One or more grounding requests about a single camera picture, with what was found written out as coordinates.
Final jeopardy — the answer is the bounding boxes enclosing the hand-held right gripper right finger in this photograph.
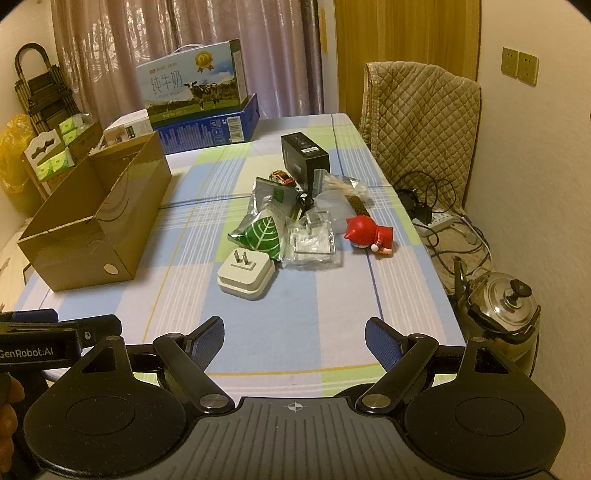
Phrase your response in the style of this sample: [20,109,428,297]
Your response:
[355,318,525,414]

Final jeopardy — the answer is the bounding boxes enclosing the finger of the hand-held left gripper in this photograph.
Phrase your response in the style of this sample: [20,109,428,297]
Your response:
[75,315,122,348]
[0,309,59,324]

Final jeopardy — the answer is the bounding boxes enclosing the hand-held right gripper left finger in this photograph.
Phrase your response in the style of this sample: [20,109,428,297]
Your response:
[69,316,236,414]

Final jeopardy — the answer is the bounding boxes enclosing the white power adapter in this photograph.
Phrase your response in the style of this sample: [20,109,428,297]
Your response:
[217,247,277,301]

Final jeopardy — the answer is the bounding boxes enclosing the brown cardboard box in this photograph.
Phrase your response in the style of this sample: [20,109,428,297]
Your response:
[17,131,172,292]

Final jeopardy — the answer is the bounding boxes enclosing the red figurine toy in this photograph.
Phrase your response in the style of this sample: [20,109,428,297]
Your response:
[342,215,395,256]

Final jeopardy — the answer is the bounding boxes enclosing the clear plastic bag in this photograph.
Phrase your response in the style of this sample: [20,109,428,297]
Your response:
[281,210,345,269]

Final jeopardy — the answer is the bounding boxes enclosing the silver packet with green leaf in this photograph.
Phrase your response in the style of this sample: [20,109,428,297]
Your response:
[228,178,301,261]

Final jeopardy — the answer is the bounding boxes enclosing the frosted plastic pouch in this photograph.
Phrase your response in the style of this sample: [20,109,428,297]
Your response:
[315,191,357,232]

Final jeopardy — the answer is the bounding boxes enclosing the black cable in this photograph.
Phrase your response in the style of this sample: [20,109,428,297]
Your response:
[295,191,315,220]

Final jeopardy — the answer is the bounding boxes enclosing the bag of cotton swabs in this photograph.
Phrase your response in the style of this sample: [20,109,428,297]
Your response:
[314,168,370,200]

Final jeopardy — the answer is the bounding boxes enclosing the person's left hand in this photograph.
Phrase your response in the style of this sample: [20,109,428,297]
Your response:
[0,376,25,468]

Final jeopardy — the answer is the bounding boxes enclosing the checked tablecloth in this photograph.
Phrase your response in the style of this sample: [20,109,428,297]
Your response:
[14,113,467,398]

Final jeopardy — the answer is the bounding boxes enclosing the steel kettle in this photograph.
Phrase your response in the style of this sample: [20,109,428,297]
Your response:
[452,256,542,356]

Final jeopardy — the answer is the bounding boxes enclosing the white power strip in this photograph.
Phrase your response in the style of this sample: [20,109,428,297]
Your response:
[412,212,455,232]

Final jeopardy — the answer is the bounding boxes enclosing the black charger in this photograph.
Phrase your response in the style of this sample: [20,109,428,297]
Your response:
[397,187,435,224]

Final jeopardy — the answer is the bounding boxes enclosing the pile of green tissue packs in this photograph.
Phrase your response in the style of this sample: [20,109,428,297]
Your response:
[34,115,86,182]

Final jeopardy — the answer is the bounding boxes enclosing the yellow plastic bag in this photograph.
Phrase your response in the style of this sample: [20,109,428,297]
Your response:
[0,113,38,195]

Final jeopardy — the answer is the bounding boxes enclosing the brown tissue carton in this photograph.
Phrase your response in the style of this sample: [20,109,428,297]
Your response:
[23,120,105,204]

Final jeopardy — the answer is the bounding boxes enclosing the black product box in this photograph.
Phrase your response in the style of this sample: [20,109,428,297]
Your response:
[281,131,330,191]

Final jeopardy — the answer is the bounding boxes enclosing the small white box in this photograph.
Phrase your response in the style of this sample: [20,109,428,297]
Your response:
[104,111,153,146]

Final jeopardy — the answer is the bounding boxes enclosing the flat blue box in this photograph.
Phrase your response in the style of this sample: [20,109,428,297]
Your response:
[154,93,260,155]

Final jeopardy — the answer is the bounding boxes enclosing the black folding step stool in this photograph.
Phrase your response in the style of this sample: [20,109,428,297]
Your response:
[14,43,81,130]

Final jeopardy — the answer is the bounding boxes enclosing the quilted beige chair cover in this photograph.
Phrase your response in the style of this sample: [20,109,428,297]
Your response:
[359,61,482,215]

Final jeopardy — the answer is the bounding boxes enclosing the milk carton with cow print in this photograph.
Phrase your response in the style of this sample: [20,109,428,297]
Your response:
[135,39,252,129]

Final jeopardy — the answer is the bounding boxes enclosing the beige curtain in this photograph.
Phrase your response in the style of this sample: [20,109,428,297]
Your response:
[48,0,324,139]

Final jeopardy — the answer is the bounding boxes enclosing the wooden door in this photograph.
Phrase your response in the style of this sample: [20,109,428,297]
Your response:
[333,0,482,121]

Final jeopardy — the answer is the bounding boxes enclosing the tangle of floor cables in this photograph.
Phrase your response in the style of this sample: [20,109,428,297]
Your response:
[397,171,496,296]

